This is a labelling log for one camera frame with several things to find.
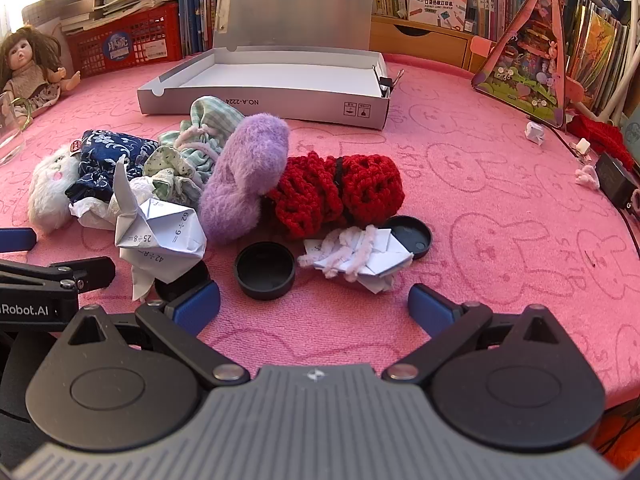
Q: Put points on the row of thin blue books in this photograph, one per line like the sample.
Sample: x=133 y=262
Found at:
x=197 y=5

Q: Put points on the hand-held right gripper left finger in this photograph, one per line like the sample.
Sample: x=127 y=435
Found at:
x=195 y=306

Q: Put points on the wooden drawer organizer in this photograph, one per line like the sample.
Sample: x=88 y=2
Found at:
x=425 y=40

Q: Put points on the small white cube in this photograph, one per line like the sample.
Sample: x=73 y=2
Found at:
x=583 y=147

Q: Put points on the red knitted piece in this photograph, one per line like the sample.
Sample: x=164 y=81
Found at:
x=600 y=135

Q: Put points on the white cardboard box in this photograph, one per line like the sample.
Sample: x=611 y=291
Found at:
x=47 y=12

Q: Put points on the grey cardboard box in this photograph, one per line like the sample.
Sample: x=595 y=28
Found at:
x=280 y=75

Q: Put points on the red plastic basket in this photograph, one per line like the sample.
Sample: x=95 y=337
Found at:
x=125 y=42

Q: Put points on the white paper origami rabbit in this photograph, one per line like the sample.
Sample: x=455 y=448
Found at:
x=150 y=240

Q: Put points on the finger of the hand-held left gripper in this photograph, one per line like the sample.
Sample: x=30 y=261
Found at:
x=75 y=272
x=17 y=240

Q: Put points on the small folded white paper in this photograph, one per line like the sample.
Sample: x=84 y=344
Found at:
x=535 y=132

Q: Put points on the row of colourful picture books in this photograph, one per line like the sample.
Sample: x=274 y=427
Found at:
x=600 y=45

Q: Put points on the pink triangular toy house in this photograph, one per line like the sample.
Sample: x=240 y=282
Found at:
x=530 y=55

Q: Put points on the clear glass jar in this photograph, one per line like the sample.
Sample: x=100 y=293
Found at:
x=10 y=135

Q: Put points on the green checked cloth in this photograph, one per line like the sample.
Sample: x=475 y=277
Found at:
x=215 y=112

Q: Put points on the pale pink pipe cleaner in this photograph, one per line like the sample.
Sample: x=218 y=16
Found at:
x=340 y=252
x=200 y=141

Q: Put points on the black power adapter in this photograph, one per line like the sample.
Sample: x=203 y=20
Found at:
x=617 y=180

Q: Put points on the black binder clip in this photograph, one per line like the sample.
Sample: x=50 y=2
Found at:
x=385 y=82

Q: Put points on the blue floral cloth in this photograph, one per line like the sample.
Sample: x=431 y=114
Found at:
x=107 y=155

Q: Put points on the pink rabbit-print blanket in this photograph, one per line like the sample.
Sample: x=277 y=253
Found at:
x=500 y=240

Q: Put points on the white plush toy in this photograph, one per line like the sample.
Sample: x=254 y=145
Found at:
x=47 y=195

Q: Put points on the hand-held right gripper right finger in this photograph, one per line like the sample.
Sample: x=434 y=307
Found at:
x=431 y=306

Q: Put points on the purple plush toy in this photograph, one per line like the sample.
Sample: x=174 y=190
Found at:
x=245 y=170

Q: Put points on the small pink fuzzy piece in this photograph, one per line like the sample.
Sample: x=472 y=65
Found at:
x=587 y=177

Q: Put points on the white pencil-print box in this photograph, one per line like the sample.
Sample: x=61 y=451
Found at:
x=437 y=0

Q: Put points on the brown-haired doll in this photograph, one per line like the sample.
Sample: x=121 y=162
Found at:
x=32 y=72

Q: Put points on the black round lid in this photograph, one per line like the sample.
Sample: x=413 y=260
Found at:
x=264 y=271
x=414 y=236
x=189 y=276

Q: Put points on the pale green dotted cloth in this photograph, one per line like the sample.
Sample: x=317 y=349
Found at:
x=172 y=175

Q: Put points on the red crochet bow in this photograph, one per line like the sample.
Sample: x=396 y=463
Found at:
x=325 y=195

